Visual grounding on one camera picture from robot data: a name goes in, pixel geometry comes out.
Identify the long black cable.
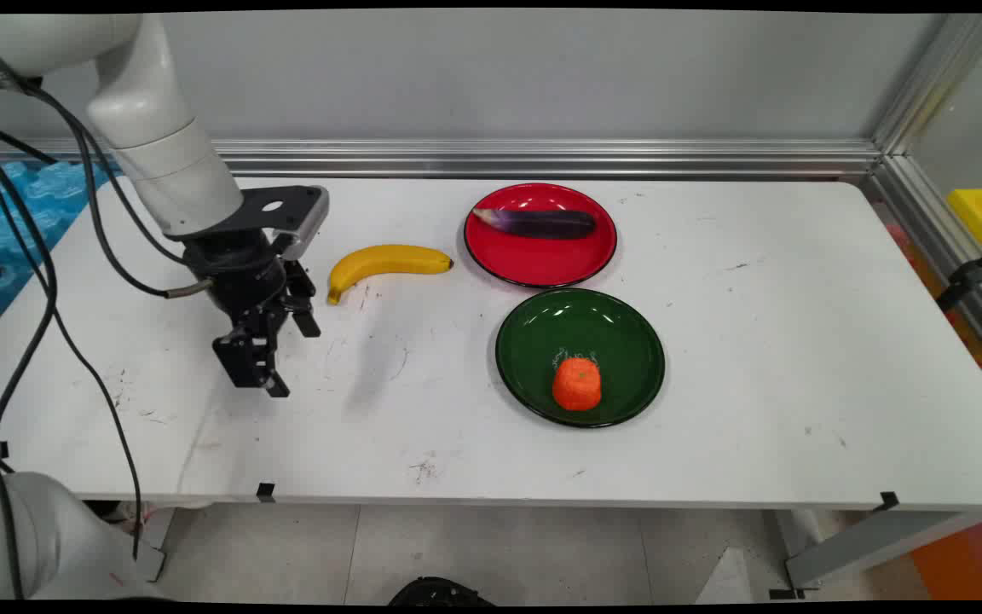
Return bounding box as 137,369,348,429
0,81,144,602

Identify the green plate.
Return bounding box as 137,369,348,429
494,287,667,429

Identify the blue bubble mat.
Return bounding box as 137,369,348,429
0,158,123,348

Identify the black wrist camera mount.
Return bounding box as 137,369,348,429
240,185,331,261

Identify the black cable to wrist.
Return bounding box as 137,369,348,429
0,77,216,300

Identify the red plate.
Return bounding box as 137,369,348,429
463,182,618,289

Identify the yellow banana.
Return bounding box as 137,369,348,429
326,244,455,306

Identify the orange box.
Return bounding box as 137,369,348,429
909,512,982,601

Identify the orange toy fruit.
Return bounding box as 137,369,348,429
552,356,604,413

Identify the aluminium frame corner post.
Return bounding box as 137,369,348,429
862,13,982,380

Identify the long aluminium frame rail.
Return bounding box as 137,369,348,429
0,138,884,180

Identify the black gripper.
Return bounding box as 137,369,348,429
184,229,322,399

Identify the purple eggplant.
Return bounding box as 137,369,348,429
472,207,598,240

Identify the grey table leg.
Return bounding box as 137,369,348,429
785,509,982,591

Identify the black round object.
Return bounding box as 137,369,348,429
389,577,497,606

